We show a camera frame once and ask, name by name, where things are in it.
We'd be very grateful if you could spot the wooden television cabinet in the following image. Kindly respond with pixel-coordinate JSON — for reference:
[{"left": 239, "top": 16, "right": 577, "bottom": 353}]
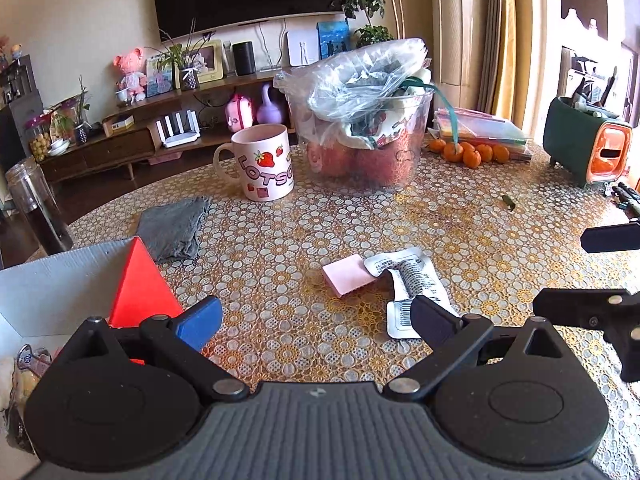
[{"left": 37, "top": 67, "right": 311, "bottom": 183}]

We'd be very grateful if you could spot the printed fabric pouch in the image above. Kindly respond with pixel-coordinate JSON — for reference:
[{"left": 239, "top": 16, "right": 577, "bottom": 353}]
[{"left": 342, "top": 105, "right": 418, "bottom": 150}]

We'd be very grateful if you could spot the pink toy bag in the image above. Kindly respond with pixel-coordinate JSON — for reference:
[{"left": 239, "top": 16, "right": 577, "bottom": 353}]
[{"left": 225, "top": 92, "right": 254, "bottom": 133}]

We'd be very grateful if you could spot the yellow white snack bag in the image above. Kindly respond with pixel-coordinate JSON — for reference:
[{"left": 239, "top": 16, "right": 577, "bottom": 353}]
[{"left": 0, "top": 344, "right": 53, "bottom": 453}]

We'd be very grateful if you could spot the floral patterned desktop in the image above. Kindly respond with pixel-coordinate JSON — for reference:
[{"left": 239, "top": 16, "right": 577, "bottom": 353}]
[{"left": 65, "top": 137, "right": 640, "bottom": 466}]

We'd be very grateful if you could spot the small cardboard box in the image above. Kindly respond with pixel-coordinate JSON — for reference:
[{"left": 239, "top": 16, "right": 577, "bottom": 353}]
[{"left": 102, "top": 113, "right": 136, "bottom": 137}]

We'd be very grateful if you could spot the snack filled jar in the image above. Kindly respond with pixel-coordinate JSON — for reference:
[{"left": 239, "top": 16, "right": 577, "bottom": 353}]
[{"left": 26, "top": 114, "right": 53, "bottom": 162}]

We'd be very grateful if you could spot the grey cloth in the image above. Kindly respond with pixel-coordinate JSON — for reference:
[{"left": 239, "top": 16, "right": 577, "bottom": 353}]
[{"left": 136, "top": 196, "right": 213, "bottom": 263}]

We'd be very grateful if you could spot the small dark vase plant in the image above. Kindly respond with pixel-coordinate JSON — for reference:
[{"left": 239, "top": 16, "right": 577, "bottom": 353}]
[{"left": 65, "top": 75, "right": 93, "bottom": 147}]

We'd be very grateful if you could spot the green photo frame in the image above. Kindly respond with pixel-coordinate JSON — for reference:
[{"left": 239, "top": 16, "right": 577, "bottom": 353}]
[{"left": 187, "top": 40, "right": 223, "bottom": 83}]

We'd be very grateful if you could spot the white flat box device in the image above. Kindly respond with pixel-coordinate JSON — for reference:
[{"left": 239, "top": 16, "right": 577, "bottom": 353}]
[{"left": 286, "top": 28, "right": 321, "bottom": 67}]

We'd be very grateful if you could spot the stack of colourful books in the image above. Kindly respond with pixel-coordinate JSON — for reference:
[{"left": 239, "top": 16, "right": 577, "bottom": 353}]
[{"left": 432, "top": 106, "right": 533, "bottom": 161}]

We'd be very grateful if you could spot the clear glass jar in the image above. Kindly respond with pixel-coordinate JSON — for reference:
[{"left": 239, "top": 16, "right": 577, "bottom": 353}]
[{"left": 5, "top": 157, "right": 75, "bottom": 256}]

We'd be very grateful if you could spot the clear plastic bag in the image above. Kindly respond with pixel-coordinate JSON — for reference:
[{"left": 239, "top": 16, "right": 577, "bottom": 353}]
[{"left": 274, "top": 37, "right": 431, "bottom": 123}]

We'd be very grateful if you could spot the silver blister pack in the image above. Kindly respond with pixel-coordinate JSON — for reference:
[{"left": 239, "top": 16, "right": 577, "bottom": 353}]
[{"left": 363, "top": 247, "right": 463, "bottom": 341}]

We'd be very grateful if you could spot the clear plastic tub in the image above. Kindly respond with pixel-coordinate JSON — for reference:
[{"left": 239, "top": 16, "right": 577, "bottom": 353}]
[{"left": 290, "top": 92, "right": 433, "bottom": 196}]

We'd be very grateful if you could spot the pile of oranges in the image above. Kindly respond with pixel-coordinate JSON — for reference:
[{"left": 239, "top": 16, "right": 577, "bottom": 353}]
[{"left": 428, "top": 137, "right": 511, "bottom": 169}]

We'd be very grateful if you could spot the white standing air conditioner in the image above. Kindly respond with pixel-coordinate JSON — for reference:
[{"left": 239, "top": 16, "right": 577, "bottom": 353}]
[{"left": 430, "top": 0, "right": 493, "bottom": 116}]

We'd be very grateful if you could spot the small potted grass plant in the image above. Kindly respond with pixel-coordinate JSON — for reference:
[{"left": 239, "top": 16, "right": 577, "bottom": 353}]
[{"left": 145, "top": 17, "right": 216, "bottom": 92}]

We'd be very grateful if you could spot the black cylinder speaker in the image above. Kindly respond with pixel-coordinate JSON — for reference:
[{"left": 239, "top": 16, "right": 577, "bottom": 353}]
[{"left": 232, "top": 41, "right": 257, "bottom": 77}]

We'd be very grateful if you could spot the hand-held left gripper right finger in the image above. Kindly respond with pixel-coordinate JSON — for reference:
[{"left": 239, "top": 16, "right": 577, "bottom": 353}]
[{"left": 382, "top": 294, "right": 566, "bottom": 403}]

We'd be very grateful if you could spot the pink strawberry mug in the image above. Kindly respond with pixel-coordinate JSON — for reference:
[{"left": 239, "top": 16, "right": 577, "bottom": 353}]
[{"left": 213, "top": 124, "right": 294, "bottom": 202}]

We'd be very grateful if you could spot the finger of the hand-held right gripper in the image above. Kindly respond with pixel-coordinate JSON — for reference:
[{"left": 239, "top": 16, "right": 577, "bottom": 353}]
[
  {"left": 532, "top": 287, "right": 640, "bottom": 381},
  {"left": 581, "top": 222, "right": 640, "bottom": 254}
]

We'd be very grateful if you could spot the green orange desk organizer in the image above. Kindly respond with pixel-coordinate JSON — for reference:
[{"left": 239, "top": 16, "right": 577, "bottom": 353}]
[{"left": 542, "top": 95, "right": 633, "bottom": 188}]

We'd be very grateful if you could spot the red cardboard box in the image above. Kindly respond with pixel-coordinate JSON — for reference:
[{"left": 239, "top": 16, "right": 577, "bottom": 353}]
[{"left": 0, "top": 236, "right": 183, "bottom": 366}]

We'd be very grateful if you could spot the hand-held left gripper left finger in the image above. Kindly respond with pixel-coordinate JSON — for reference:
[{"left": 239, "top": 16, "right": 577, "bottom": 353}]
[{"left": 65, "top": 296, "right": 251, "bottom": 403}]

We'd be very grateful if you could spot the makeup brush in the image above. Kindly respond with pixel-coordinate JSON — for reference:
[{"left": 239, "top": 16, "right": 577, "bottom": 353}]
[{"left": 600, "top": 66, "right": 619, "bottom": 106}]

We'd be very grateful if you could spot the white antenna router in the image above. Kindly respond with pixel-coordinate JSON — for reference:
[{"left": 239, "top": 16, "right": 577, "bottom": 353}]
[{"left": 154, "top": 110, "right": 201, "bottom": 148}]

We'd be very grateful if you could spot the pink sticky note pad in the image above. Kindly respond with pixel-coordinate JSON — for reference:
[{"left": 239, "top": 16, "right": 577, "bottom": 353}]
[{"left": 321, "top": 254, "right": 378, "bottom": 297}]

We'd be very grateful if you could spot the yellow curtain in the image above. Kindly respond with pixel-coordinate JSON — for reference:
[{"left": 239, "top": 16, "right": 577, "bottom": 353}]
[{"left": 480, "top": 0, "right": 533, "bottom": 131}]

